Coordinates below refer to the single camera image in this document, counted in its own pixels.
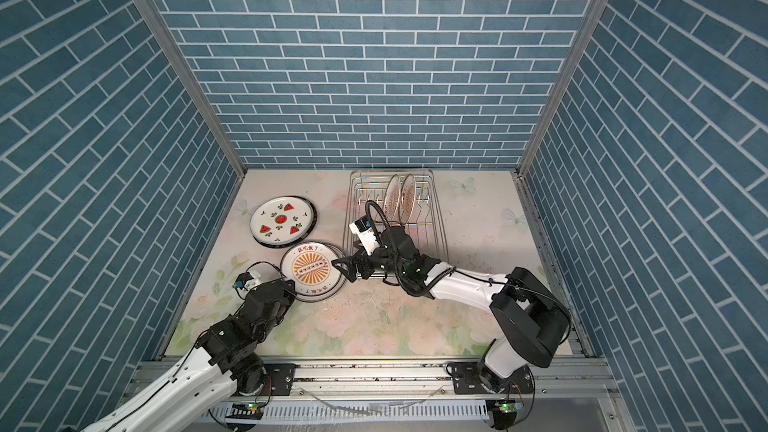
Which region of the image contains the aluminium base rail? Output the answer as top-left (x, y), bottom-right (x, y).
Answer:
top-left (119, 356), bottom-right (631, 427)

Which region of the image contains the right green circuit board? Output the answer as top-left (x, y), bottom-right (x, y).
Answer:
top-left (486, 399), bottom-right (524, 423)

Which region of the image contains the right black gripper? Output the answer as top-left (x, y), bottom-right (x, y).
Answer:
top-left (332, 238), bottom-right (407, 282)

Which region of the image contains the strawberry print blue rim plate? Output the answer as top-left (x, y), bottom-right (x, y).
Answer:
top-left (249, 196), bottom-right (316, 245)

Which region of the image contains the red rim white plate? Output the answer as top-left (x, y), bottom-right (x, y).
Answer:
top-left (280, 241), bottom-right (342, 299)

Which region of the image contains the patterned brown white plate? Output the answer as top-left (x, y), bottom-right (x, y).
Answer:
top-left (299, 242), bottom-right (350, 304)

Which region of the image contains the left green circuit board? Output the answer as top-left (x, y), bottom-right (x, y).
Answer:
top-left (226, 403), bottom-right (264, 421)

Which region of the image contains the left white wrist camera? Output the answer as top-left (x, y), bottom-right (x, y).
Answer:
top-left (233, 270), bottom-right (261, 293)

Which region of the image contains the sunburst white plate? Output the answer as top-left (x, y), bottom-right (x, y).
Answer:
top-left (383, 174), bottom-right (401, 221)
top-left (399, 174), bottom-right (417, 224)

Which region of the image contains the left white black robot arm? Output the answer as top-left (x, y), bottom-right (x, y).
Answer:
top-left (85, 278), bottom-right (296, 431)

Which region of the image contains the green circuit board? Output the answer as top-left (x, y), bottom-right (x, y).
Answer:
top-left (226, 403), bottom-right (264, 421)
top-left (486, 399), bottom-right (524, 423)

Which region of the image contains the silver wire dish rack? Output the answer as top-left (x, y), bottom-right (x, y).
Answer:
top-left (342, 168), bottom-right (449, 261)

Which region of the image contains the dark patterned rim plate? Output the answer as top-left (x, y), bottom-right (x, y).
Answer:
top-left (250, 194), bottom-right (318, 248)

